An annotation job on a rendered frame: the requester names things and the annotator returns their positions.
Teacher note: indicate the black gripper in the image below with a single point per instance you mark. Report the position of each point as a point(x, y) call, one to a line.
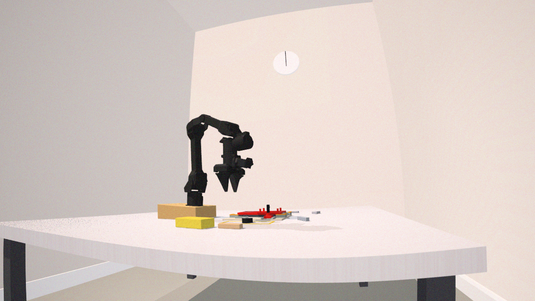
point(225, 171)

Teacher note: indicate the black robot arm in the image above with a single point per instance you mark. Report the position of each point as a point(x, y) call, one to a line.
point(195, 131)

